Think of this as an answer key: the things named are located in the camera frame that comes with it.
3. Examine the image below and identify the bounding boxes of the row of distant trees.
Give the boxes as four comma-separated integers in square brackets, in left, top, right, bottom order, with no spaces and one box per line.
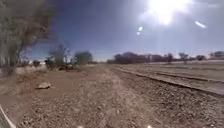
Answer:
[106,50,224,65]

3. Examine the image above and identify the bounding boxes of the small leafy tree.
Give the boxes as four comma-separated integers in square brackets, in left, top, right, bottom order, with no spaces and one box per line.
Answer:
[74,50,94,66]

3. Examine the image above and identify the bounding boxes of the brown gravel track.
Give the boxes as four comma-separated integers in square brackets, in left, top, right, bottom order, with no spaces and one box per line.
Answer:
[0,63,224,128]

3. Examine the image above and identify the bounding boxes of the dark brush pile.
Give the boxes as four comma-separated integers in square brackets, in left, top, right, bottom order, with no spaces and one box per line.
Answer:
[57,63,80,72]

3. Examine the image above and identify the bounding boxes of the thin bare tree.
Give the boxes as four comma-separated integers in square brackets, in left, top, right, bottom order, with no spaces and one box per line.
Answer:
[44,44,73,71]

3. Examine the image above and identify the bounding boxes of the pale flat rock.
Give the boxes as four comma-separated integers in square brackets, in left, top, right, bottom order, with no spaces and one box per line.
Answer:
[35,81,53,90]

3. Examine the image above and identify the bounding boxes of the railway track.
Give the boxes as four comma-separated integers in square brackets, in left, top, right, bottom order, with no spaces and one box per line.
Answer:
[112,66,224,98]

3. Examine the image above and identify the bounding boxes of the dry pale grass strip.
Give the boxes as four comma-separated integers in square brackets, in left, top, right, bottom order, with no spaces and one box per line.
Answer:
[0,63,49,77]

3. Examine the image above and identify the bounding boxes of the tall sparse tree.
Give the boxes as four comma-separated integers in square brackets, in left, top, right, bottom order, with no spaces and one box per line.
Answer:
[0,0,52,76]

